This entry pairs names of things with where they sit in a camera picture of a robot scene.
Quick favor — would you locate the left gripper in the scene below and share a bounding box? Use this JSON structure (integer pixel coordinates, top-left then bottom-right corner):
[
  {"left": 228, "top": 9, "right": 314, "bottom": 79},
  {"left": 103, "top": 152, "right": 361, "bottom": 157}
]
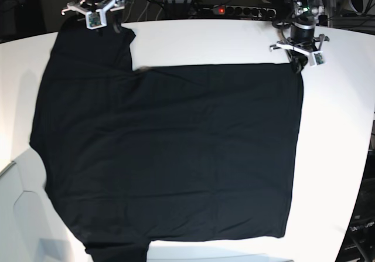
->
[{"left": 269, "top": 34, "right": 330, "bottom": 74}]

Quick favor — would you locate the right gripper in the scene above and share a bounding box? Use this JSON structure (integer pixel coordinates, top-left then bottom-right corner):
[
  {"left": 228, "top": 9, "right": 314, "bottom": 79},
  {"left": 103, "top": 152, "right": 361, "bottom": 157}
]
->
[{"left": 61, "top": 0, "right": 127, "bottom": 34}]

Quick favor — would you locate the black T-shirt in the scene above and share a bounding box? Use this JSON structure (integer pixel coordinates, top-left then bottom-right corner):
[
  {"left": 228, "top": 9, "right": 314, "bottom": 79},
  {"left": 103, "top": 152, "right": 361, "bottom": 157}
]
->
[{"left": 30, "top": 17, "right": 304, "bottom": 261}]

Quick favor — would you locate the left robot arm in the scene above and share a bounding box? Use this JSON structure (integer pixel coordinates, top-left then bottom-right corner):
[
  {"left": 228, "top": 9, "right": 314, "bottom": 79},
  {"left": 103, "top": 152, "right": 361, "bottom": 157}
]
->
[{"left": 270, "top": 0, "right": 330, "bottom": 74}]

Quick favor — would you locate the black power strip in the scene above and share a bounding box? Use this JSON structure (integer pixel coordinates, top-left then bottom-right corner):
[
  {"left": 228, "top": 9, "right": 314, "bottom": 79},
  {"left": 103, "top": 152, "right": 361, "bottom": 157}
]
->
[{"left": 201, "top": 5, "right": 277, "bottom": 21}]

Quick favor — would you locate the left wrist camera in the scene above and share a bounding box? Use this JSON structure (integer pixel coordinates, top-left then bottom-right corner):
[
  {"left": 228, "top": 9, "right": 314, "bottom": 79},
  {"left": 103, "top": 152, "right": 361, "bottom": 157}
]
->
[{"left": 308, "top": 50, "right": 325, "bottom": 67}]

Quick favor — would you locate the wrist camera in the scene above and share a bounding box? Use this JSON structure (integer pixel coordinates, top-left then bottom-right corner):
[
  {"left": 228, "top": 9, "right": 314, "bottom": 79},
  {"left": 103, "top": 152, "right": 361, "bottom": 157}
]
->
[
  {"left": 85, "top": 12, "right": 105, "bottom": 30},
  {"left": 308, "top": 50, "right": 325, "bottom": 67}
]

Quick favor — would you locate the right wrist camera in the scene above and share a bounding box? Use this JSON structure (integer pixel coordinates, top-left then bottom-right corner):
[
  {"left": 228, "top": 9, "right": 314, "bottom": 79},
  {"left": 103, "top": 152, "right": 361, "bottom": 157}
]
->
[{"left": 85, "top": 12, "right": 105, "bottom": 30}]

